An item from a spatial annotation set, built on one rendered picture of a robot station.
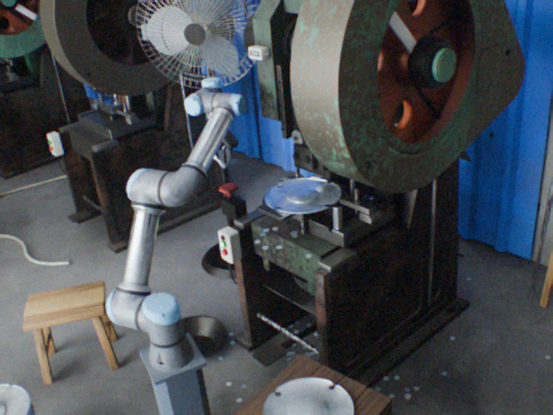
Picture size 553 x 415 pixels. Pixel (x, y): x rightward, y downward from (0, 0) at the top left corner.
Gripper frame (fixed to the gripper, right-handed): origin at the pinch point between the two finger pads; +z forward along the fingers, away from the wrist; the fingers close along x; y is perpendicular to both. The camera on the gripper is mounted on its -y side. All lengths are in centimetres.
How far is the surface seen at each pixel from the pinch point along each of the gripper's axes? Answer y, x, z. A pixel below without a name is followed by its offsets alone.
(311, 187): -30.3, -18.3, 7.0
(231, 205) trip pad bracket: -4.5, 2.8, 15.4
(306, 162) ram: -36.1, -11.2, -7.8
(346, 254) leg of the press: -59, -7, 21
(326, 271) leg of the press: -58, 3, 23
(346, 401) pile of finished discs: -88, 24, 50
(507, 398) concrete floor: -109, -45, 85
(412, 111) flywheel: -72, -26, -31
